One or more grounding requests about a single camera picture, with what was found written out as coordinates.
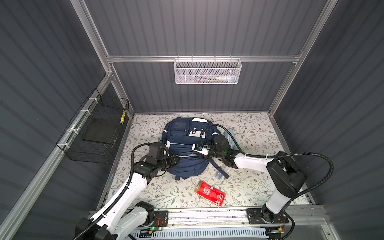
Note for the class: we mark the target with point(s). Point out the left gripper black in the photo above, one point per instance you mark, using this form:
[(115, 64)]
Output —
[(174, 161)]

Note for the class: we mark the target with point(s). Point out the navy blue student backpack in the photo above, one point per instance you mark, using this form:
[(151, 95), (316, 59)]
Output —
[(179, 135)]

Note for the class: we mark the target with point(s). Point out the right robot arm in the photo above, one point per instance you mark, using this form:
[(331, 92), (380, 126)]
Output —
[(287, 176)]

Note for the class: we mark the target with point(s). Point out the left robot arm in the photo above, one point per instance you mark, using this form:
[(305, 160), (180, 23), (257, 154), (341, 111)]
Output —
[(110, 223)]

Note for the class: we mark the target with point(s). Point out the clear pack of pens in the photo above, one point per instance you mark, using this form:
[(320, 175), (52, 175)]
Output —
[(218, 175)]

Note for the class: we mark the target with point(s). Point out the floral table mat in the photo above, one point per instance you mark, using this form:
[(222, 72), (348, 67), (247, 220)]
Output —
[(253, 131)]

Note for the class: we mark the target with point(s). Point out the red paper box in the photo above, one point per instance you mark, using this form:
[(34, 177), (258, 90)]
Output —
[(211, 194)]

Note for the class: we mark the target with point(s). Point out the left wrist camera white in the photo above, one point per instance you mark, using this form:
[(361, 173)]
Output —
[(158, 150)]

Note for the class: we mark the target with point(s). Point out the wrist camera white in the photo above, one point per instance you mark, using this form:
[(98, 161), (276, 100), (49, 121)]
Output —
[(158, 150), (201, 149)]

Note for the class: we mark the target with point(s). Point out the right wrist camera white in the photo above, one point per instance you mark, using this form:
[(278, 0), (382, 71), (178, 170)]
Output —
[(201, 149)]

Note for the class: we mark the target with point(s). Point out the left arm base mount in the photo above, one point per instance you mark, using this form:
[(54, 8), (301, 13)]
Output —
[(157, 219)]

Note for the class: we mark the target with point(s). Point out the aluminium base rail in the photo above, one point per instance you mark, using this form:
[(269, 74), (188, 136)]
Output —
[(238, 216)]

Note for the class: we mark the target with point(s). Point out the black wire wall basket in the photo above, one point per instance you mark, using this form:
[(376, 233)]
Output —
[(98, 130)]

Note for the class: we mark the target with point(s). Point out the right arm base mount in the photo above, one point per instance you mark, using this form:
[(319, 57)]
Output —
[(257, 216)]

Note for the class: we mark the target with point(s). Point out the white wire mesh basket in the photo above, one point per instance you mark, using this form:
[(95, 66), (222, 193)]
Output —
[(207, 70)]

